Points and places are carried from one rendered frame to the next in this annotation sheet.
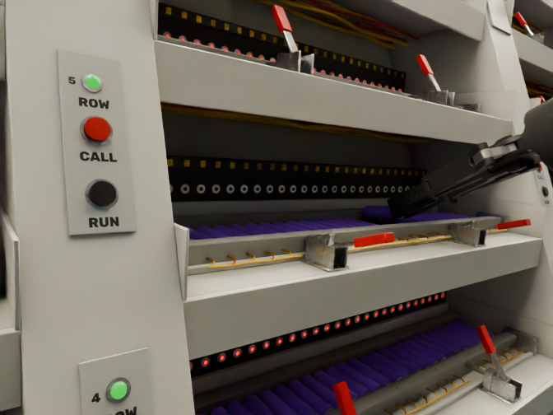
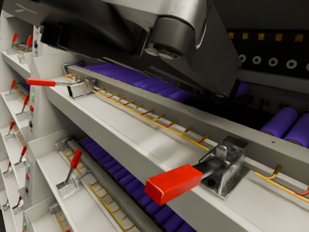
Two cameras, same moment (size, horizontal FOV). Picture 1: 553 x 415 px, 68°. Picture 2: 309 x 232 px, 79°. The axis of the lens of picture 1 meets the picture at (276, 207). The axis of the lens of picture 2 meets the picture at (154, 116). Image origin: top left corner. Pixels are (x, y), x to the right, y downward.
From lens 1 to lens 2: 0.61 m
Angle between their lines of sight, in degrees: 83
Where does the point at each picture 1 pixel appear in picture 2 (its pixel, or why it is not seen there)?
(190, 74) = not seen: outside the picture
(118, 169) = (38, 36)
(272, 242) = (84, 75)
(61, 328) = (32, 76)
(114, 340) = not seen: hidden behind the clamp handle
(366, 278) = (75, 110)
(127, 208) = (37, 49)
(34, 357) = not seen: hidden behind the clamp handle
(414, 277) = (100, 134)
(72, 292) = (33, 68)
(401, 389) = (124, 205)
